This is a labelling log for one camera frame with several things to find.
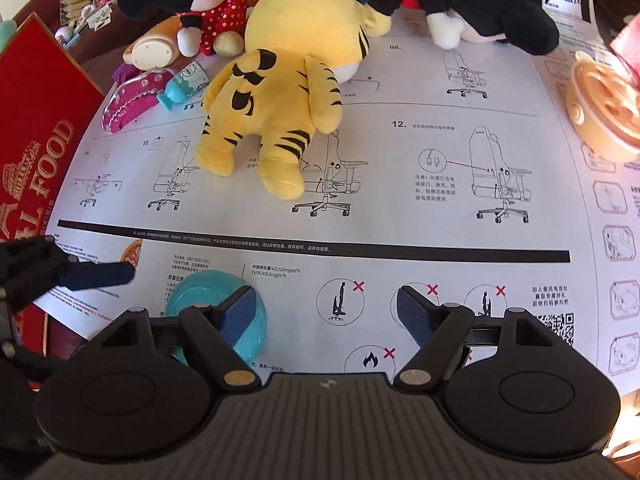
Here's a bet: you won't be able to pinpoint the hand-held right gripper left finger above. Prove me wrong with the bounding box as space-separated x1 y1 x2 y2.
80 285 262 392

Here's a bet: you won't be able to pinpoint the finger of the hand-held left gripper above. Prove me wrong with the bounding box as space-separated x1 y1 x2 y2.
0 235 137 312

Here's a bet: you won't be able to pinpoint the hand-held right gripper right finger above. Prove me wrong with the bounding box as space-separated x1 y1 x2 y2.
395 285 571 393

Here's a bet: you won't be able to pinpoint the teal plastic bowl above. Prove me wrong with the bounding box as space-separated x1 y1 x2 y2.
165 269 269 361

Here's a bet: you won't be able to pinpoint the red gift box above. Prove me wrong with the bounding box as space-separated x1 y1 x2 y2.
0 12 108 391

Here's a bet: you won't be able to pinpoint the teal toy milk bottle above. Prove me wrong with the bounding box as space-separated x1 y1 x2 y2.
157 61 210 111

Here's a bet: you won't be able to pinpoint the yellow tiger plush toy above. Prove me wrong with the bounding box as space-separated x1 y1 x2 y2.
195 0 393 200

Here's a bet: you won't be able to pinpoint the peach plastic bear toy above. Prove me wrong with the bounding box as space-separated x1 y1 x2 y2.
565 50 640 163

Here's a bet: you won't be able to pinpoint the pink toy shoe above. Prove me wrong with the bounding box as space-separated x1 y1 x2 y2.
101 67 173 133

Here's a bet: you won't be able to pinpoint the white instruction sheet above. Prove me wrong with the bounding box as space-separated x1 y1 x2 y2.
35 0 640 391

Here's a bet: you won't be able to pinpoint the dark red leather sofa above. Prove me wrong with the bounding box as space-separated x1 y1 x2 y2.
15 0 151 76

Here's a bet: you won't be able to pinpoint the pack of small yellow bottles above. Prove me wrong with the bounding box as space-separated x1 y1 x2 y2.
60 0 96 26

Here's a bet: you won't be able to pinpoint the mouse plush in red dress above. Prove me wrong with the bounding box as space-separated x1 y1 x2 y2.
117 0 251 58

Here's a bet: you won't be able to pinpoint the pink packet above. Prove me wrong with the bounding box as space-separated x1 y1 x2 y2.
610 20 640 86

